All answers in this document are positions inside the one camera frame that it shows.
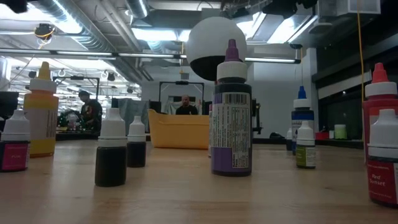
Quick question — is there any large blue food coloring bottle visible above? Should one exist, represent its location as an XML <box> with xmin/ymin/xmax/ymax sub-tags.
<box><xmin>290</xmin><ymin>85</ymin><xmax>315</xmax><ymax>156</ymax></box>

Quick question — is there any large orange food coloring bottle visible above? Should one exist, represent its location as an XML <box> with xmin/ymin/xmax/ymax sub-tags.
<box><xmin>362</xmin><ymin>62</ymin><xmax>398</xmax><ymax>164</ymax></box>

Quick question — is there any small white-capped dropper bottle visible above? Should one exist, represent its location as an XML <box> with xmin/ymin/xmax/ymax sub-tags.
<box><xmin>285</xmin><ymin>127</ymin><xmax>294</xmax><ymax>152</ymax></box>

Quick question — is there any small dropper bottle green label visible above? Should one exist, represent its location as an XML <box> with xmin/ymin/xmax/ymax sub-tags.
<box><xmin>295</xmin><ymin>121</ymin><xmax>317</xmax><ymax>170</ymax></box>

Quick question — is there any yellow plastic basket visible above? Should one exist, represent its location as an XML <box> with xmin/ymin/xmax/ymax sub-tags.
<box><xmin>147</xmin><ymin>108</ymin><xmax>213</xmax><ymax>150</ymax></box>

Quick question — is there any small dropper bottle red label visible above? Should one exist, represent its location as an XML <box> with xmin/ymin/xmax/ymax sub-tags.
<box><xmin>366</xmin><ymin>108</ymin><xmax>398</xmax><ymax>208</ymax></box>

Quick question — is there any small dark dropper bottle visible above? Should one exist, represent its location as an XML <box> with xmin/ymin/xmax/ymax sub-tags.
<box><xmin>95</xmin><ymin>108</ymin><xmax>127</xmax><ymax>188</ymax></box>
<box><xmin>126</xmin><ymin>116</ymin><xmax>147</xmax><ymax>169</ymax></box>

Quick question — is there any large yellow food coloring bottle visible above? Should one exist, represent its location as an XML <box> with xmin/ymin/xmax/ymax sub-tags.
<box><xmin>23</xmin><ymin>61</ymin><xmax>60</xmax><ymax>159</ymax></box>

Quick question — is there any small dropper bottle pink label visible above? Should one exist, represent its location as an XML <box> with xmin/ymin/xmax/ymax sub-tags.
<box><xmin>0</xmin><ymin>109</ymin><xmax>31</xmax><ymax>173</ymax></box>

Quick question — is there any black monitor on stand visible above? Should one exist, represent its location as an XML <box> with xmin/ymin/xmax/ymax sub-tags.
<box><xmin>251</xmin><ymin>98</ymin><xmax>264</xmax><ymax>135</ymax></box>

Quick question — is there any green and white cup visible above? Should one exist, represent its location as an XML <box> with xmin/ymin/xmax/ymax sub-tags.
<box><xmin>334</xmin><ymin>124</ymin><xmax>348</xmax><ymax>140</ymax></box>

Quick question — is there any person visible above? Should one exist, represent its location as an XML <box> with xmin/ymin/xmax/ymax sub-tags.
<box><xmin>77</xmin><ymin>90</ymin><xmax>103</xmax><ymax>133</ymax></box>
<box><xmin>175</xmin><ymin>95</ymin><xmax>199</xmax><ymax>116</ymax></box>

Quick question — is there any long ceiling light tube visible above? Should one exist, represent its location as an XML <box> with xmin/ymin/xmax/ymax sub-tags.
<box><xmin>0</xmin><ymin>47</ymin><xmax>302</xmax><ymax>65</ymax></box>

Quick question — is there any grey panel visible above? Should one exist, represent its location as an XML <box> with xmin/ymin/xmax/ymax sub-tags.
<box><xmin>117</xmin><ymin>98</ymin><xmax>150</xmax><ymax>134</ymax></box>

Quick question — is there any black ceiling device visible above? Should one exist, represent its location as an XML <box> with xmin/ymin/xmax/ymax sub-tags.
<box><xmin>33</xmin><ymin>22</ymin><xmax>57</xmax><ymax>42</ymax></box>

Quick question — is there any black frame stand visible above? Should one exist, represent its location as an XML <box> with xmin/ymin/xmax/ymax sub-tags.
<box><xmin>159</xmin><ymin>81</ymin><xmax>205</xmax><ymax>110</ymax></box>

